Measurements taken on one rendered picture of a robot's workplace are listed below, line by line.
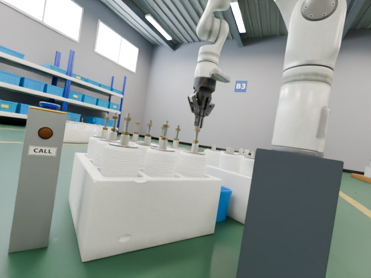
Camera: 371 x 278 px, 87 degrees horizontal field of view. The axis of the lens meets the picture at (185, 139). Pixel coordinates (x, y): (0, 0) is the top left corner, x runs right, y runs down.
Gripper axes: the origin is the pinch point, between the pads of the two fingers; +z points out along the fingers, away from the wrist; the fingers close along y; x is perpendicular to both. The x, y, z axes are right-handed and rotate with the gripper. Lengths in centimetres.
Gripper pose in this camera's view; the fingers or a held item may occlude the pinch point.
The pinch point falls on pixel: (199, 122)
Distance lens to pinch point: 65.7
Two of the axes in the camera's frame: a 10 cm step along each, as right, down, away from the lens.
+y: -6.4, -0.9, -7.6
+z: -1.5, 9.9, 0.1
